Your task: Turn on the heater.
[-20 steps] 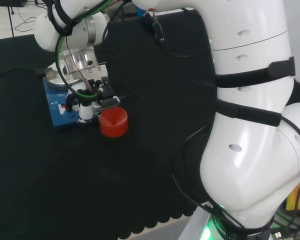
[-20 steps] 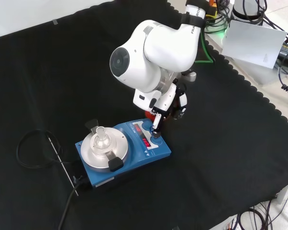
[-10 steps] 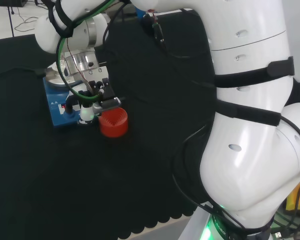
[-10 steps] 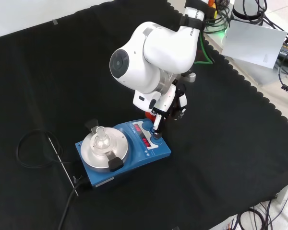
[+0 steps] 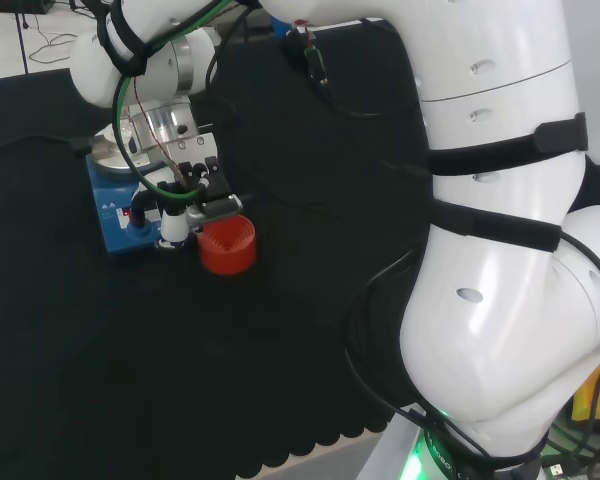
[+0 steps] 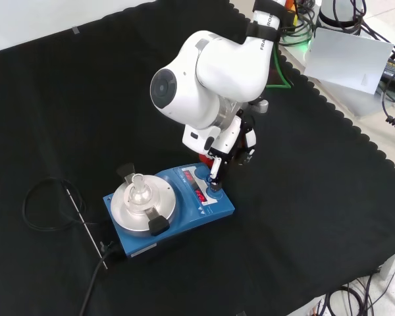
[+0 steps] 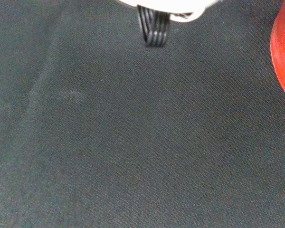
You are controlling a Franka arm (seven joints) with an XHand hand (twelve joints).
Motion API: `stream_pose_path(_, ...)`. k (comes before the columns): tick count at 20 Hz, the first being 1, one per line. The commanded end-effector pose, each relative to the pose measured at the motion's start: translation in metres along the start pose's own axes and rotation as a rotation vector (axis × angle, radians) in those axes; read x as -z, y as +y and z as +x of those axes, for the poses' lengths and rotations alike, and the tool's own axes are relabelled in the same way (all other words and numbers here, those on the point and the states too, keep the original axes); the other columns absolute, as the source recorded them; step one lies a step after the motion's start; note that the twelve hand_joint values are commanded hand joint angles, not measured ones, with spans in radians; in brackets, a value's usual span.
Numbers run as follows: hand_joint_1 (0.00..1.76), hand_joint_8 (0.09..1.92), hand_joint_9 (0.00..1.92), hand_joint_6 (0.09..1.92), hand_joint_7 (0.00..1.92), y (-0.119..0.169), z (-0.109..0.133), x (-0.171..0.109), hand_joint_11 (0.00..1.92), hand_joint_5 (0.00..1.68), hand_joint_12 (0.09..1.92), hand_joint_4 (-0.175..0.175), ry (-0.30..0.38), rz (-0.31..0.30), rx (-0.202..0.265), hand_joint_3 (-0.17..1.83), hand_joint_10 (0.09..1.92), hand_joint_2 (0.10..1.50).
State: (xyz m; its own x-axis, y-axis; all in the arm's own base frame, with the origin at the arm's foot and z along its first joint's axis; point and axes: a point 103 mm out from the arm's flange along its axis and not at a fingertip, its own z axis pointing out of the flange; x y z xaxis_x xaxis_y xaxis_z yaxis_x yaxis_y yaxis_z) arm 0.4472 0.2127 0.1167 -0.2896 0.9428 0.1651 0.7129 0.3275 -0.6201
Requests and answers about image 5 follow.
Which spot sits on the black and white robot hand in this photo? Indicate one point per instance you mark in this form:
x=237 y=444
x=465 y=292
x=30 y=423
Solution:
x=215 y=192

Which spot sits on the heater with blue base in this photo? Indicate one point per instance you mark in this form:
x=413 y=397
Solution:
x=111 y=235

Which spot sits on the red ribbed plastic cup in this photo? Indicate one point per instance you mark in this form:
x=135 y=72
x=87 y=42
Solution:
x=227 y=246

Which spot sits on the black bench cloth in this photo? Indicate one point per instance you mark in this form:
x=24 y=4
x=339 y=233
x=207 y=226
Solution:
x=180 y=360

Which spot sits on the black box on floor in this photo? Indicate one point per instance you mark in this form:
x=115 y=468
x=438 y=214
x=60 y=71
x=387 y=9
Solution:
x=20 y=5

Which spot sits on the yellow stop button box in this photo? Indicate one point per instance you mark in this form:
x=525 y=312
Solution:
x=585 y=400

